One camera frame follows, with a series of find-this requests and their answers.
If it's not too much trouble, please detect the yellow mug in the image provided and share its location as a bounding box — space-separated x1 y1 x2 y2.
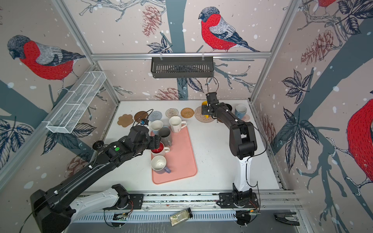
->
202 101 209 118

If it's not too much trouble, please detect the round bunny print coaster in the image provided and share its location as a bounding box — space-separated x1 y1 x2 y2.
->
194 105 214 123

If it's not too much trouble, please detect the grey mug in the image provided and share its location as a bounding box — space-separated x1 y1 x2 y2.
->
158 127 173 147

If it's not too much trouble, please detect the black mug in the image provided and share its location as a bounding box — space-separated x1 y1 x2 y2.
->
225 103 233 112

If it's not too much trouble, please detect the grey round felt coaster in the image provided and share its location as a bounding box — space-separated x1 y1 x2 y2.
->
148 111 162 122

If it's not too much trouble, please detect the dark brown glossy coaster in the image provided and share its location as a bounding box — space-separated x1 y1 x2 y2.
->
134 111 148 123

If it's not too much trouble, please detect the white blue handled mug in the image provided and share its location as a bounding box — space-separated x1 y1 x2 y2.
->
234 104 247 119

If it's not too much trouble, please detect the multicolour zigzag woven coaster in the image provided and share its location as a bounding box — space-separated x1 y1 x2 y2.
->
165 108 179 118

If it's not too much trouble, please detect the tan paw shaped coaster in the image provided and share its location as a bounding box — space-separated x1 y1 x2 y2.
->
117 114 134 128

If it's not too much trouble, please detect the pink flower shaped coaster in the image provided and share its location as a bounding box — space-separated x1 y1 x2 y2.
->
242 114 250 122

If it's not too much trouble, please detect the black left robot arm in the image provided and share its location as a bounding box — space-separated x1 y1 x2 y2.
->
30 125 161 233

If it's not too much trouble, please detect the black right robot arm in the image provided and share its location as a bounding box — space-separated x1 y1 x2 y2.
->
202 92 257 192

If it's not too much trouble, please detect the brown rattan woven coaster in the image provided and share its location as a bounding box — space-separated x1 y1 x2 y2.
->
181 108 194 118

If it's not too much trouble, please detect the red interior white mug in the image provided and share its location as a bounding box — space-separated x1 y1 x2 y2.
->
151 142 171 156

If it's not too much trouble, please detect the light blue mug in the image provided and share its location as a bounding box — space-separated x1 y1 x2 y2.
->
149 120 164 135

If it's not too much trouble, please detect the white faceted mug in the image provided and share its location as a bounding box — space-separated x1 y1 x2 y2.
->
169 116 187 133

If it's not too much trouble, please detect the pink rectangular tray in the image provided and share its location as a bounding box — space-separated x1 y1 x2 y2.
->
152 127 198 184

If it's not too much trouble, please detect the black lid spice jar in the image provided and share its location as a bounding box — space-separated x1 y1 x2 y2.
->
92 140 105 151

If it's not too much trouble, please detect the fallen spice jar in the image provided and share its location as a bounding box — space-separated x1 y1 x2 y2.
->
170 208 193 227

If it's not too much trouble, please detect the black clamp tool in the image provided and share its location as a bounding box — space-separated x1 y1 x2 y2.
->
274 212 300 226

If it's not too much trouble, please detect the white purple handled mug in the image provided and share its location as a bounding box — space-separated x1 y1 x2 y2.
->
151 155 171 174

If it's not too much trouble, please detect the black hanging wire basket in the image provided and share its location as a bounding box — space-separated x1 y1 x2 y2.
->
151 56 214 79

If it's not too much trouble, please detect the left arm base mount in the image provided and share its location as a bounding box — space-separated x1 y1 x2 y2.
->
104 184 144 228

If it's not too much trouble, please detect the white wire mesh shelf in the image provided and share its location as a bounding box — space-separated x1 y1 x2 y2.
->
46 71 106 134

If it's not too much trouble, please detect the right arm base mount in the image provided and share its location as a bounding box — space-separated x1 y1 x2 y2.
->
216 183 261 226

